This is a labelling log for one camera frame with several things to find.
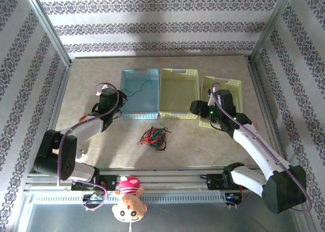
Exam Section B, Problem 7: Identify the green thin cable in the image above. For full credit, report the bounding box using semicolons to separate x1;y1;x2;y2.
149;128;166;148
123;80;152;97

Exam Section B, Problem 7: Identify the black thin cable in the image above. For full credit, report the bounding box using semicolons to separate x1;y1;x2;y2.
148;126;168;151
148;126;167;151

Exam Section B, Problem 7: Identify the yellow perforated plastic basket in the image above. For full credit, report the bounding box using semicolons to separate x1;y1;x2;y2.
198;76;243;129
158;68;200;120

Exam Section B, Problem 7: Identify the blue perforated plastic basket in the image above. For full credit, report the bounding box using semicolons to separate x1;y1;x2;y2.
119;68;160;120

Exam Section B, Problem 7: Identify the small circuit board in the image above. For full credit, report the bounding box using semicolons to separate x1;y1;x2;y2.
224;191;242;205
83;193;105;202

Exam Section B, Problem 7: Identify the pink plush doll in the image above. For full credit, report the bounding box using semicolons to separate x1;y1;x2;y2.
111;175;148;223

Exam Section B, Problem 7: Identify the grey metal panel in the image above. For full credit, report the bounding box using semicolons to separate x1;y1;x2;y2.
25;203;299;232

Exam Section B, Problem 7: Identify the aluminium extrusion frame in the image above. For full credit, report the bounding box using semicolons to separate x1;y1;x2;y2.
11;0;315;232

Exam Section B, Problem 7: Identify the slotted grey cable duct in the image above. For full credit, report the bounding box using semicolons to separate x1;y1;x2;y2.
30;193;229;205

